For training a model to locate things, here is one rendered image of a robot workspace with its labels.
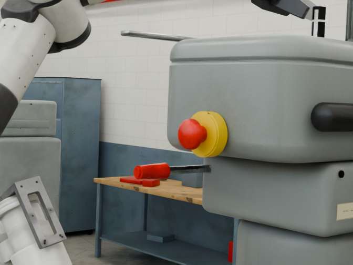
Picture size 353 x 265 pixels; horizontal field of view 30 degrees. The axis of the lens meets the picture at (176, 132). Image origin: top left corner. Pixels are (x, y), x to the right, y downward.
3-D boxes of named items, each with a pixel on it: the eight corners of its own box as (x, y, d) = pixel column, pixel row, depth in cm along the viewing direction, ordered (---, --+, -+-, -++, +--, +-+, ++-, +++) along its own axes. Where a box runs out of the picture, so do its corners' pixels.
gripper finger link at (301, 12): (302, 23, 99) (271, 4, 102) (313, 4, 98) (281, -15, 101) (297, 22, 98) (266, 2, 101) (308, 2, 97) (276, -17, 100)
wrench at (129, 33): (132, 34, 91) (132, 28, 91) (116, 36, 94) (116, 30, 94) (256, 48, 106) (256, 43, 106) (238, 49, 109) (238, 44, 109)
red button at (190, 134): (194, 151, 82) (195, 119, 82) (173, 149, 85) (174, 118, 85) (213, 150, 84) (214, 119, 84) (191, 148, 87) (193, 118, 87)
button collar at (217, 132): (216, 159, 83) (218, 112, 83) (184, 155, 88) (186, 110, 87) (227, 159, 85) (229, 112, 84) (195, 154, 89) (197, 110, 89)
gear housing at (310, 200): (328, 241, 85) (331, 163, 84) (196, 211, 103) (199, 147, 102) (449, 217, 107) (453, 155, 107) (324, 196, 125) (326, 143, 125)
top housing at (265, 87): (290, 166, 77) (297, 29, 76) (148, 148, 97) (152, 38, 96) (468, 155, 109) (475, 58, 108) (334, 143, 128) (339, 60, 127)
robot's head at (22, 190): (6, 271, 82) (32, 251, 77) (-20, 208, 84) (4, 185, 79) (48, 255, 86) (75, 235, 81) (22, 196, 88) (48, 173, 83)
